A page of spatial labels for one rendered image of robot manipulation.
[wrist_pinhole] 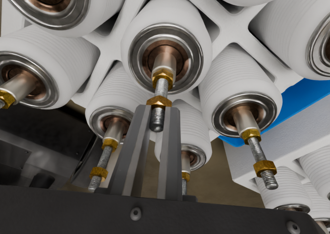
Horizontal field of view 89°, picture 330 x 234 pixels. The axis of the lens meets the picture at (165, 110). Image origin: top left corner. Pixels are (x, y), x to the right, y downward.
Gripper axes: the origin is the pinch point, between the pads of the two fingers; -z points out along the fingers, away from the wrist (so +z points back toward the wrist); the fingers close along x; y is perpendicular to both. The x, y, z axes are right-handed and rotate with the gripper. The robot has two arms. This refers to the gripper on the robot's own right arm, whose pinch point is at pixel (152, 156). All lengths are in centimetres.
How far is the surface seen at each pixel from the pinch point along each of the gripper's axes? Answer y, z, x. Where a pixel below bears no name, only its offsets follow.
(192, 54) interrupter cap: -1.2, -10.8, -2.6
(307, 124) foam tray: 16.8, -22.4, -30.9
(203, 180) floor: 71, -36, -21
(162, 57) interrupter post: -1.1, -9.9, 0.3
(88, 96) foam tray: 10.7, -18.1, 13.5
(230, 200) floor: 90, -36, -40
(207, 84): 4.3, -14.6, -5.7
